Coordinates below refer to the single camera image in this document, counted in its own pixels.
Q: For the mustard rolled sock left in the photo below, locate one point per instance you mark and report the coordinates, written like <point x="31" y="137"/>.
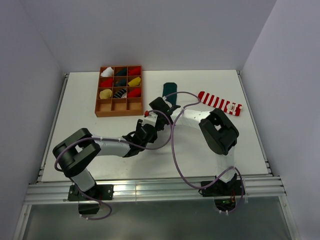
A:
<point x="106" y="94"/>

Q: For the dark teal rolled sock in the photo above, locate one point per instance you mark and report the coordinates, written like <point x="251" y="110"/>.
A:
<point x="121" y="83"/>
<point x="121" y="72"/>

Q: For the yellow rolled sock right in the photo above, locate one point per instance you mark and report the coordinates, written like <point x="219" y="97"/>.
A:
<point x="135" y="82"/>

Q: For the wooden compartment organizer tray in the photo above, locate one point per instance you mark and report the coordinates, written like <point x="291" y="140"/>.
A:
<point x="119" y="107"/>

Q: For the dark teal rolled sock top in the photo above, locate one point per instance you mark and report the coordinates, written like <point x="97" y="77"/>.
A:
<point x="121" y="72"/>

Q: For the aluminium frame rail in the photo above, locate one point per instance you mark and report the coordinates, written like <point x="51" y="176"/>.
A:
<point x="150" y="190"/>

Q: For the red rolled sock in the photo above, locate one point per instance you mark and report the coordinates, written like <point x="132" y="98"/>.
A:
<point x="134" y="71"/>
<point x="134" y="93"/>
<point x="107" y="83"/>

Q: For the dark green reindeer sock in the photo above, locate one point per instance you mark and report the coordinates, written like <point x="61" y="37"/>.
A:
<point x="168" y="93"/>

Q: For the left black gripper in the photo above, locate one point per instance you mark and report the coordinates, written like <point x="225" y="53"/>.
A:
<point x="139" y="123"/>

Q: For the red rolled sock top right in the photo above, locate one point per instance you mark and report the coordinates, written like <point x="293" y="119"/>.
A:
<point x="134" y="71"/>

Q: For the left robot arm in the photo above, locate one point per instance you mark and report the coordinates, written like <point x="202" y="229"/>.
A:
<point x="76" y="152"/>

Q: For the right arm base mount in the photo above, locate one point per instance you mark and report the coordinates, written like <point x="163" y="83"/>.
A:
<point x="229" y="190"/>

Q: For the red rolled sock lower right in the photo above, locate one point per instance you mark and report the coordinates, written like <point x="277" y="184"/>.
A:
<point x="134" y="93"/>

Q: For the red rolled sock left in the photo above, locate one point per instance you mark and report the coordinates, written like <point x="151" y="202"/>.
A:
<point x="107" y="83"/>

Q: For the black white striped rolled sock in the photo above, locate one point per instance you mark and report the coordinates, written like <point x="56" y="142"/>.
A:
<point x="119" y="94"/>

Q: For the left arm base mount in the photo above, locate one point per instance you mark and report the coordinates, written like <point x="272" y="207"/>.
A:
<point x="100" y="192"/>

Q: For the red white striped santa sock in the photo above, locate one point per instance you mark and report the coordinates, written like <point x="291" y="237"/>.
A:
<point x="215" y="101"/>

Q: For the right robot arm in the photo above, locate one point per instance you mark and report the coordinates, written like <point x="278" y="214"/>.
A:
<point x="218" y="131"/>

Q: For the dark teal rolled sock middle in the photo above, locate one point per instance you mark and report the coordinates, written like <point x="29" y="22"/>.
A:
<point x="121" y="83"/>

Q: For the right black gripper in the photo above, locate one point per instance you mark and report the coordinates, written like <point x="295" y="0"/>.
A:
<point x="161" y="127"/>

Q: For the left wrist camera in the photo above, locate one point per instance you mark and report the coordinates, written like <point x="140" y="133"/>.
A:
<point x="150" y="118"/>

